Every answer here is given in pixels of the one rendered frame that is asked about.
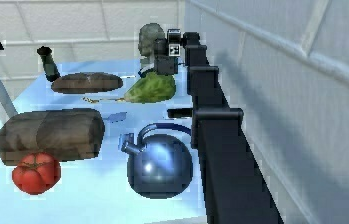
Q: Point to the blue round kettle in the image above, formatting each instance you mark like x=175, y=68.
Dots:
x=160, y=166

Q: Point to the flat round brown bread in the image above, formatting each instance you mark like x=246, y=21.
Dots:
x=87, y=83

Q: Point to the small blue spatula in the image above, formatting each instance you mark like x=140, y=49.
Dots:
x=117, y=117

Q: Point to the red tomato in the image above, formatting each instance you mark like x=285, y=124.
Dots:
x=35, y=175

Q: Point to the brown bread loaf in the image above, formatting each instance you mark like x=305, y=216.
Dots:
x=52, y=135

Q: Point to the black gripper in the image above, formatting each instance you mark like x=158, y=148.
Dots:
x=165, y=65

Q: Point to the black flat bar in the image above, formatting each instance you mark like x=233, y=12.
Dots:
x=179, y=113

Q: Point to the thin golden fork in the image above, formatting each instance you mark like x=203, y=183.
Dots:
x=97, y=99

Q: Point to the dark green bottle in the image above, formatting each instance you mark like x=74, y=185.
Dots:
x=49, y=66

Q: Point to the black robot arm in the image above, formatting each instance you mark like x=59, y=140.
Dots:
x=228, y=160

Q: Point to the green lettuce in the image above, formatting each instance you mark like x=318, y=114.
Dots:
x=152, y=89

